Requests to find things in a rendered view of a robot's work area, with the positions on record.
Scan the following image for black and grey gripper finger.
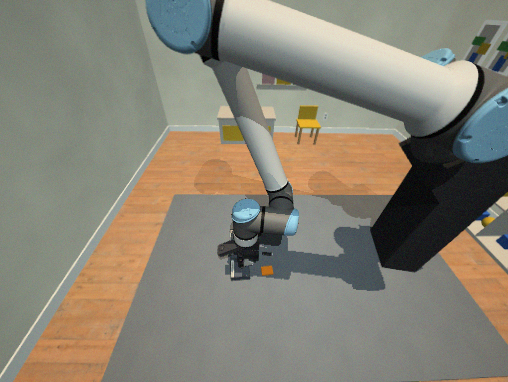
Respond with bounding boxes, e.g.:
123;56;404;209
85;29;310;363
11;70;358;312
239;257;254;268

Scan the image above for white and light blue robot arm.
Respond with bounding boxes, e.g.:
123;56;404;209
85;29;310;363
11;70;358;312
145;0;508;257

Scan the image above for dark grey bins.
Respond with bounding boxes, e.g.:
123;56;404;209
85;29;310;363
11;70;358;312
230;229;250;281

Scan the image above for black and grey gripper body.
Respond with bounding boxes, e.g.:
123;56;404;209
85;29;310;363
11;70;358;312
238;234;259;261

